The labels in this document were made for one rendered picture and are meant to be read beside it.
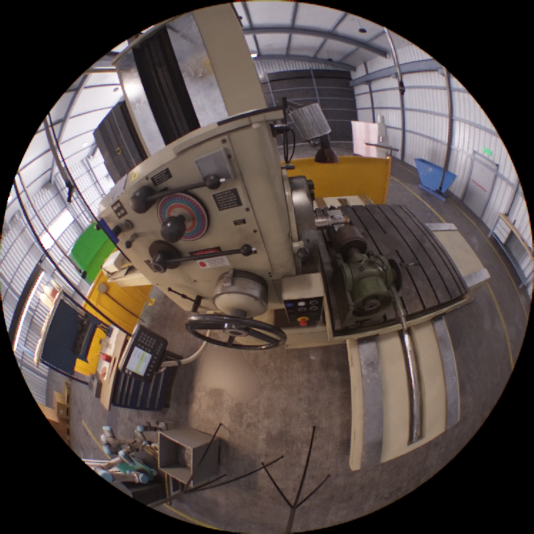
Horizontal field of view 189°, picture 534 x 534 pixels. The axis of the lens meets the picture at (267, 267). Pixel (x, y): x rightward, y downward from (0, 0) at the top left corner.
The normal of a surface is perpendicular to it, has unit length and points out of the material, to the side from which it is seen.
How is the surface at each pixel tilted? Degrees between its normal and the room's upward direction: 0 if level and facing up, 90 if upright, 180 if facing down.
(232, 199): 90
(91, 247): 84
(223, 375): 0
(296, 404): 0
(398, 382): 0
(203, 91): 90
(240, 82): 90
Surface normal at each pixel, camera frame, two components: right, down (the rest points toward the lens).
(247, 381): -0.22, -0.64
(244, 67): -0.04, 0.76
